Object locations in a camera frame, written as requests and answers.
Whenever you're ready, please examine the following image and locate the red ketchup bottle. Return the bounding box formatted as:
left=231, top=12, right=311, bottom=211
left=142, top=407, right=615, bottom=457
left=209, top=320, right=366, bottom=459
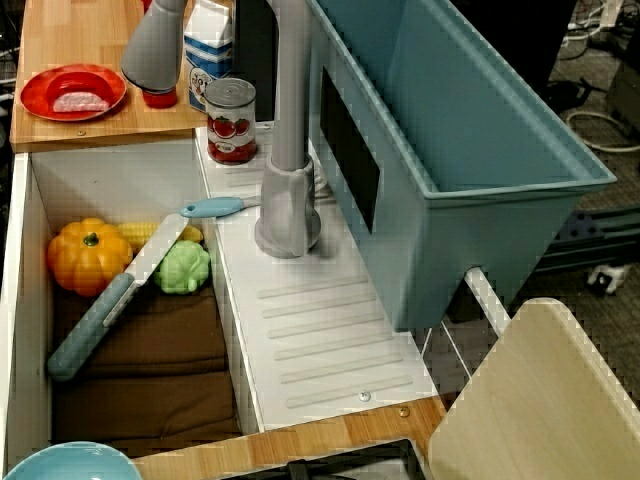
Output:
left=141, top=0, right=179, bottom=110

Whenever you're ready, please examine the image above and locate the blue handled toy utensil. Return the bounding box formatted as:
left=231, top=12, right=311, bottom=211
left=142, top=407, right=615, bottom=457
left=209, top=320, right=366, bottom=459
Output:
left=178, top=196, right=261, bottom=219

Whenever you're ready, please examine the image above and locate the black stove grate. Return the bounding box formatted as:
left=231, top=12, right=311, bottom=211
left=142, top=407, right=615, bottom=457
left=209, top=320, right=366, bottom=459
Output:
left=219, top=438, right=426, bottom=480

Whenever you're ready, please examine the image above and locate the grey toy faucet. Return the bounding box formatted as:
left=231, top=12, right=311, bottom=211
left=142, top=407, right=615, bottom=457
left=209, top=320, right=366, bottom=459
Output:
left=120, top=0, right=324, bottom=260

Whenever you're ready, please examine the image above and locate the toy knife blue handle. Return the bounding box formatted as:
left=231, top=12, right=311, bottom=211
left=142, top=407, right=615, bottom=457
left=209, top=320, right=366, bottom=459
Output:
left=47, top=213, right=190, bottom=382

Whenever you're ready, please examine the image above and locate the red plastic plate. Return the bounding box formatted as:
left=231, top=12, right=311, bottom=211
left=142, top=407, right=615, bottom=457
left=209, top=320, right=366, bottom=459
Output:
left=19, top=63, right=128, bottom=123

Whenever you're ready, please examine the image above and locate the pink toy ham slice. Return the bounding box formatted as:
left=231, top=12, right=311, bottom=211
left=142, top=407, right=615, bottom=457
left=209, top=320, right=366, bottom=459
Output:
left=53, top=90, right=110, bottom=113

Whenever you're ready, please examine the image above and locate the yellow toy corn cob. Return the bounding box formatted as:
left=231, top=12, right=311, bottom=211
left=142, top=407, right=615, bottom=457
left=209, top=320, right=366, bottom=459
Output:
left=117, top=222, right=205, bottom=251

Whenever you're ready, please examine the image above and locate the tomato print tin can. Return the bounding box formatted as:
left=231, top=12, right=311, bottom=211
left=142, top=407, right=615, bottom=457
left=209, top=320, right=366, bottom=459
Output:
left=203, top=78, right=259, bottom=165

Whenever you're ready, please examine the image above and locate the white bin support rail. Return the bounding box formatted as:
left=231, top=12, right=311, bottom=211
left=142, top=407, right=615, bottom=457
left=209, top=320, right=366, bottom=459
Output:
left=463, top=267, right=512, bottom=337

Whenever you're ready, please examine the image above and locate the green toy lettuce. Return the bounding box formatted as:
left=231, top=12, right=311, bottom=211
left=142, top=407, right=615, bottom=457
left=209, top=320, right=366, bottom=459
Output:
left=152, top=240, right=212, bottom=295

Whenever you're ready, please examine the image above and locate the white toy kitchen unit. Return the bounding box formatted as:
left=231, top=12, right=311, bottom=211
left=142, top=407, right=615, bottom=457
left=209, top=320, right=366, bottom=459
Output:
left=0, top=0, right=451, bottom=480

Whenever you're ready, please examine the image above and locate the brown folded cloth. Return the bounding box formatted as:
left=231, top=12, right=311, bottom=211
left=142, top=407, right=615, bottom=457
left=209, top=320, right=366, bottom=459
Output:
left=49, top=284, right=241, bottom=446

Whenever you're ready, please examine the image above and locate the light blue bowl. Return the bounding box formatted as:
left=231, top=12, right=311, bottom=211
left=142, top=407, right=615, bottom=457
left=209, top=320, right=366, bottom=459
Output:
left=0, top=440, right=144, bottom=480

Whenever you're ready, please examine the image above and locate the aluminium frame rail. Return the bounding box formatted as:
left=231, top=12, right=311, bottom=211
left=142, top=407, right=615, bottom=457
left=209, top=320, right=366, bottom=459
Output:
left=539, top=212, right=640, bottom=274

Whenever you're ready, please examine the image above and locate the light wooden panel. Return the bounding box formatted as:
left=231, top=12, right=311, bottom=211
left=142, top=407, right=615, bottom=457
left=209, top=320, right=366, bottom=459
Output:
left=428, top=297, right=640, bottom=480

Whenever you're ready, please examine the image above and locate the large teal plastic bin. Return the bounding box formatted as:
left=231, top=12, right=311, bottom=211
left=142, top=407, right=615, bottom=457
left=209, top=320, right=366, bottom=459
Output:
left=305, top=0, right=619, bottom=332

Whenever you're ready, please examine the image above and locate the orange toy bell pepper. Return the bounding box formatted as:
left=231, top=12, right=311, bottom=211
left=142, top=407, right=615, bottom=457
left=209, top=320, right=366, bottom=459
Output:
left=47, top=217, right=135, bottom=298

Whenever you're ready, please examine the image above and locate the white floor cable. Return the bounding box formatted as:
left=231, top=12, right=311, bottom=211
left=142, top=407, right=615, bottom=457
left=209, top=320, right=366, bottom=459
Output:
left=564, top=109, right=629, bottom=152

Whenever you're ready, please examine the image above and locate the blue white milk carton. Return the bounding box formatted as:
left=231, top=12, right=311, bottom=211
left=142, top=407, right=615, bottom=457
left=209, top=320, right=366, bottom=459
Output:
left=183, top=0, right=236, bottom=114

